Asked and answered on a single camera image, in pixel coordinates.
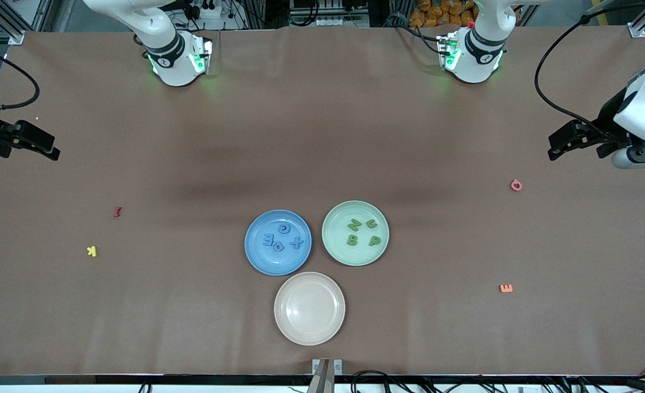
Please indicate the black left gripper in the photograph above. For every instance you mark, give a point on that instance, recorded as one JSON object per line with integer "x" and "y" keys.
{"x": 608, "y": 119}

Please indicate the green foam letter P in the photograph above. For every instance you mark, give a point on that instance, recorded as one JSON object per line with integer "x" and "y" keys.
{"x": 377, "y": 240}

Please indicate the green foam letter U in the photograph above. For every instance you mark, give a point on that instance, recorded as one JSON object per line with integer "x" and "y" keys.
{"x": 371, "y": 227}

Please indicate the green foam letter Z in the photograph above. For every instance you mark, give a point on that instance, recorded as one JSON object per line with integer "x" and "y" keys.
{"x": 354, "y": 225}

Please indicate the green foam letter B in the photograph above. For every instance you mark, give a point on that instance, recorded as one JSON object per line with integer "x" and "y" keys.
{"x": 353, "y": 240}

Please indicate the blue foam letter E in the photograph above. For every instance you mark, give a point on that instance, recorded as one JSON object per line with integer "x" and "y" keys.
{"x": 268, "y": 239}

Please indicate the blue foam letter G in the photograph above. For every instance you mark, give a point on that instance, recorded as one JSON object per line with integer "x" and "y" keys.
{"x": 280, "y": 229}

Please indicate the blue foam letter a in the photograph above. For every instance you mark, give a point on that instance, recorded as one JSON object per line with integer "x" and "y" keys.
{"x": 282, "y": 247}

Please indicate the blue foam letter X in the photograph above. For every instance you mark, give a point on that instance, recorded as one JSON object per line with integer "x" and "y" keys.
{"x": 297, "y": 243}

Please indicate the pink foam letter Q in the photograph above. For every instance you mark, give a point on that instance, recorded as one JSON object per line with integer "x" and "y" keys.
{"x": 512, "y": 186}

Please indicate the yellow foam letter K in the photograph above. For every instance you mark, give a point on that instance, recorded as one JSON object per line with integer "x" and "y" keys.
{"x": 94, "y": 251}

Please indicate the orange foam letter E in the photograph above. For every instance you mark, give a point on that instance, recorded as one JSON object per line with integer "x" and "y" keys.
{"x": 510, "y": 288}

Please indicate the pile of orange objects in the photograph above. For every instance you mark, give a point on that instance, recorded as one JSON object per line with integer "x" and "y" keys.
{"x": 437, "y": 15}

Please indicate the white power strip with plugs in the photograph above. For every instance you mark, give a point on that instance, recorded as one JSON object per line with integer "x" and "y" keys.
{"x": 216, "y": 15}

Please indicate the green plate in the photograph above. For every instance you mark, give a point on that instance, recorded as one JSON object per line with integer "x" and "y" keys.
{"x": 355, "y": 254}

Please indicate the brown table cover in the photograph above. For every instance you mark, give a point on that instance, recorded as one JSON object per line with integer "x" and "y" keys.
{"x": 322, "y": 136}

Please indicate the long white power strip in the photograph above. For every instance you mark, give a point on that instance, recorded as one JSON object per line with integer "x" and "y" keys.
{"x": 350, "y": 23}

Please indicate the blue plate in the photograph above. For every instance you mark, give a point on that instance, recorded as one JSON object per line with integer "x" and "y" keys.
{"x": 278, "y": 262}

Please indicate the beige plate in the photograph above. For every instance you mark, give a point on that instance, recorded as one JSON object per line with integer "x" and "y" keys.
{"x": 309, "y": 308}

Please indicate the aluminium frame profile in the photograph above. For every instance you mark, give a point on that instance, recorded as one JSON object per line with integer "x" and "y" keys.
{"x": 638, "y": 30}
{"x": 16, "y": 38}

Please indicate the table front edge rail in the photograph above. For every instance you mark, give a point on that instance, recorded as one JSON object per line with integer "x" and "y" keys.
{"x": 191, "y": 379}

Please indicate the silver metal bracket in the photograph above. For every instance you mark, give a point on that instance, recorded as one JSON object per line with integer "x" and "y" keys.
{"x": 338, "y": 367}

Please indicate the tan wedge post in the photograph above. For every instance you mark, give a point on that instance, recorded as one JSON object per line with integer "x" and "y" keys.
{"x": 322, "y": 379}

